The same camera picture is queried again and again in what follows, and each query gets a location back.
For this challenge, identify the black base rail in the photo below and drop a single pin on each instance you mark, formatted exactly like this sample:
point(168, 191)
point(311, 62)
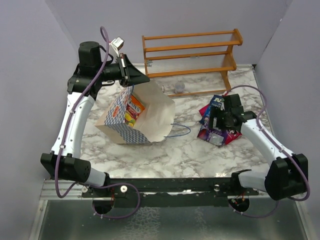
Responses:
point(170, 192)

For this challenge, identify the purple snack packet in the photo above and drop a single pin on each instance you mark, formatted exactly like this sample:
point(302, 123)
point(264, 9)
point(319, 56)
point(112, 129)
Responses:
point(211, 135)

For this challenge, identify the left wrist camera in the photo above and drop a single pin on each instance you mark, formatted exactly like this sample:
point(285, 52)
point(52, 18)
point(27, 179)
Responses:
point(116, 44)

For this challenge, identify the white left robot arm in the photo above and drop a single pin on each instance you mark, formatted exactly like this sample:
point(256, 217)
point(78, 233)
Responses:
point(64, 162)

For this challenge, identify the blue kettle chips bag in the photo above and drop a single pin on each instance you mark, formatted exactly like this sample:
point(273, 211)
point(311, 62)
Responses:
point(215, 102)

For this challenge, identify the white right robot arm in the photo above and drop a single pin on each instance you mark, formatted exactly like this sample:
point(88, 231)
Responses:
point(287, 175)

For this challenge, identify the orange wooden rack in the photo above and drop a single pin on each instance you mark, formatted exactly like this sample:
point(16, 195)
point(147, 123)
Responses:
point(190, 54)

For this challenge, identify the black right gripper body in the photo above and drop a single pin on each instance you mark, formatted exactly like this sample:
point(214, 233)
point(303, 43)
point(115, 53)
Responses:
point(225, 124)

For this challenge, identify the small clear plastic cup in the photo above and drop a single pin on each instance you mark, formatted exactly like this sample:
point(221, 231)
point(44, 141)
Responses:
point(179, 88)

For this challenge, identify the checkered paper bag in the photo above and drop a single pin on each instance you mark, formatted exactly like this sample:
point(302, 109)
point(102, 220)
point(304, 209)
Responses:
point(154, 124)

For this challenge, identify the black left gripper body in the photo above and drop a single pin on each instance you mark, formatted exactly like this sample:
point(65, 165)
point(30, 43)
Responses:
point(111, 73)

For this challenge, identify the orange candy packet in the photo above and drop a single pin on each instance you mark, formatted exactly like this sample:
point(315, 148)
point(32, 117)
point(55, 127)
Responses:
point(134, 108)

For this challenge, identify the pink real chips bag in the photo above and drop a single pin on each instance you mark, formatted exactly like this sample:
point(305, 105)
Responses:
point(230, 135)

